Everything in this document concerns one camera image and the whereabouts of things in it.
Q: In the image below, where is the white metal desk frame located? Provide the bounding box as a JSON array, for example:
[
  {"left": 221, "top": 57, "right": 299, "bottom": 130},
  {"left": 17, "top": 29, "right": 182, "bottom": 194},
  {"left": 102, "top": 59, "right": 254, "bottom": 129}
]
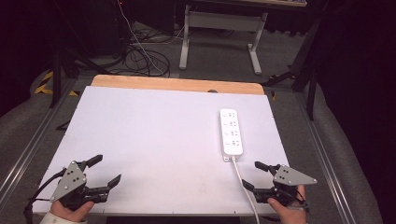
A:
[{"left": 178, "top": 4, "right": 269, "bottom": 76}]

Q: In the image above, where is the bundle of black floor cables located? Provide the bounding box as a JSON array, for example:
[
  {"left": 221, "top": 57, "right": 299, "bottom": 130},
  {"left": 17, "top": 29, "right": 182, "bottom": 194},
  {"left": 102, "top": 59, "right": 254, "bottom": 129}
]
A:
[{"left": 122, "top": 26, "right": 172, "bottom": 77}]

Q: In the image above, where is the white power strip cable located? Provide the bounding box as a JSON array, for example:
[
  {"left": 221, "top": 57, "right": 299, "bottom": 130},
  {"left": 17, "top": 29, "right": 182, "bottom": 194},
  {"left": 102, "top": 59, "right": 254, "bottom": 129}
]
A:
[{"left": 231, "top": 156, "right": 262, "bottom": 224}]

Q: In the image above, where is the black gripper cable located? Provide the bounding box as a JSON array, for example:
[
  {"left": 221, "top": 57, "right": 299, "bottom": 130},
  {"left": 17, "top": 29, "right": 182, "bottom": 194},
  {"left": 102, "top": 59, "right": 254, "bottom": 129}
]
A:
[{"left": 23, "top": 168, "right": 68, "bottom": 224}]

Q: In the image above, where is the white sleeve of person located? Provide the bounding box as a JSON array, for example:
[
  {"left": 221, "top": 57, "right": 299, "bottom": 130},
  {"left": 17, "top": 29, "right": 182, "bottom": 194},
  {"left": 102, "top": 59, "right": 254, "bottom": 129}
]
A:
[{"left": 39, "top": 211, "right": 89, "bottom": 224}]

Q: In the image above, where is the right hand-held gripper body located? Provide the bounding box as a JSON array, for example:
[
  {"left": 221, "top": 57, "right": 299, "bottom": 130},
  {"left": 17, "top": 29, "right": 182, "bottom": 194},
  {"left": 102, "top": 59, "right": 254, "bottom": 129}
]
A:
[{"left": 253, "top": 164, "right": 318, "bottom": 207}]

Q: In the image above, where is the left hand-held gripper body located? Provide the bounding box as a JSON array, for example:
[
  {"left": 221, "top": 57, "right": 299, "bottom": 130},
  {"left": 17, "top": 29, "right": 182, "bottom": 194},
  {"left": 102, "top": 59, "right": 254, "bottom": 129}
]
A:
[{"left": 49, "top": 160, "right": 111, "bottom": 212}]

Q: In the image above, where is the metal floor rail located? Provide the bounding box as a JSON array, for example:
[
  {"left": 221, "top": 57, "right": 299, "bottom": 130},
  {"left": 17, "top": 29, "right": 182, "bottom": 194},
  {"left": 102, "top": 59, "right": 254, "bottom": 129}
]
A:
[
  {"left": 294, "top": 91, "right": 354, "bottom": 224},
  {"left": 0, "top": 77, "right": 80, "bottom": 202}
]

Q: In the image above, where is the white board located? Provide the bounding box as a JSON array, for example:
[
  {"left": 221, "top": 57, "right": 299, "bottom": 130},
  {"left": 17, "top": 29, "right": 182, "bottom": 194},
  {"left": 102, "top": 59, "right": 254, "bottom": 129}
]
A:
[{"left": 32, "top": 85, "right": 290, "bottom": 217}]

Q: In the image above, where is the black metal stand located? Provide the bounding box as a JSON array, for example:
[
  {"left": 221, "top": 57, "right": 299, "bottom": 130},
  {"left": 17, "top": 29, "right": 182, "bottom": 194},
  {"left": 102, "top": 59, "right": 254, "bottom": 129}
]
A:
[
  {"left": 49, "top": 45, "right": 108, "bottom": 109},
  {"left": 262, "top": 17, "right": 323, "bottom": 121}
]

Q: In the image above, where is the person's right hand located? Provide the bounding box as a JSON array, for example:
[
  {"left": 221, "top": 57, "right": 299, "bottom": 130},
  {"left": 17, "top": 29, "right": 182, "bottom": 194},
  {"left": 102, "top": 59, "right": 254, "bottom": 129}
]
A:
[{"left": 267, "top": 185, "right": 308, "bottom": 224}]

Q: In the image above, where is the thin white floor cable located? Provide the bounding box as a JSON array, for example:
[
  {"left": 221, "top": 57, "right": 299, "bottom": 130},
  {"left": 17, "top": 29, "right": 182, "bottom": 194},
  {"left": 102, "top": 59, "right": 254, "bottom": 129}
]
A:
[{"left": 117, "top": 0, "right": 185, "bottom": 77}]

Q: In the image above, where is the person's left hand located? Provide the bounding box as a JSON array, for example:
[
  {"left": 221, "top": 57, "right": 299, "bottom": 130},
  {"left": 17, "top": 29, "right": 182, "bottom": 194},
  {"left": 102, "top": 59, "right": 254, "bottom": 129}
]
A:
[{"left": 49, "top": 200, "right": 95, "bottom": 224}]

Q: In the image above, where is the white power strip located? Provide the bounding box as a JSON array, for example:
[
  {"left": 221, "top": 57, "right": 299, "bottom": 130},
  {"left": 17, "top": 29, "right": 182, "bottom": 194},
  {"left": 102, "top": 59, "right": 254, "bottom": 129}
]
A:
[{"left": 219, "top": 107, "right": 245, "bottom": 162}]

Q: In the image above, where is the wooden table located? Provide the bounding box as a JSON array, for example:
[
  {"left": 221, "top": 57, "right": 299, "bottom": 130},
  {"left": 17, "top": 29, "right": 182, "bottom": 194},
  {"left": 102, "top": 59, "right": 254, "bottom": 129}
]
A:
[{"left": 90, "top": 74, "right": 265, "bottom": 96}]

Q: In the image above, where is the yellow black floor tape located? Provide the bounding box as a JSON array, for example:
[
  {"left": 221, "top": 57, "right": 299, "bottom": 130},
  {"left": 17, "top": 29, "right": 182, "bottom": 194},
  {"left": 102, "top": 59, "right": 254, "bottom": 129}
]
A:
[{"left": 34, "top": 70, "right": 79, "bottom": 97}]

